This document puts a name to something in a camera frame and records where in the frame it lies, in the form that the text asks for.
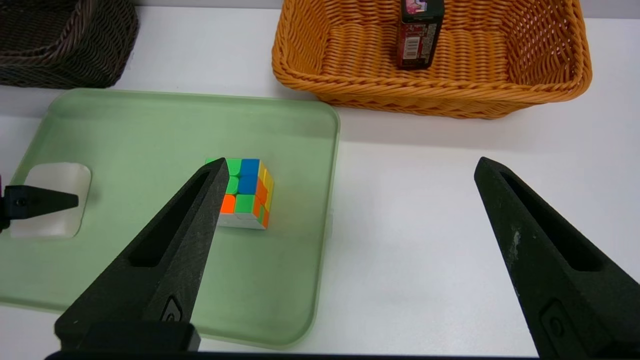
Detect black red snack box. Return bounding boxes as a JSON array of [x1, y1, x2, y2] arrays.
[[396, 0, 445, 70]]

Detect colourful puzzle cube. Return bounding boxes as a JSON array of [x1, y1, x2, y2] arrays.
[[205, 158, 275, 230]]

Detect green plastic tray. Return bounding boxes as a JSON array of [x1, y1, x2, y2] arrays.
[[0, 89, 341, 349]]

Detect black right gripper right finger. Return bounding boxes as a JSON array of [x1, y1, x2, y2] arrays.
[[474, 156, 640, 360]]

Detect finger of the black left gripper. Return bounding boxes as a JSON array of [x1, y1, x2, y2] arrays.
[[0, 185, 80, 221]]

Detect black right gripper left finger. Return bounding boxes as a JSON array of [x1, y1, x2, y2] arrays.
[[54, 157, 230, 351]]

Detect orange wicker basket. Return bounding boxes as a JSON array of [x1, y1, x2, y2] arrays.
[[271, 0, 593, 120]]

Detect white soap bar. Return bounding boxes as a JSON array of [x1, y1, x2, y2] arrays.
[[10, 162, 92, 239]]

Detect dark brown wicker basket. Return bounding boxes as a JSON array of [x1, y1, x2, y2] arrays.
[[0, 0, 139, 90]]

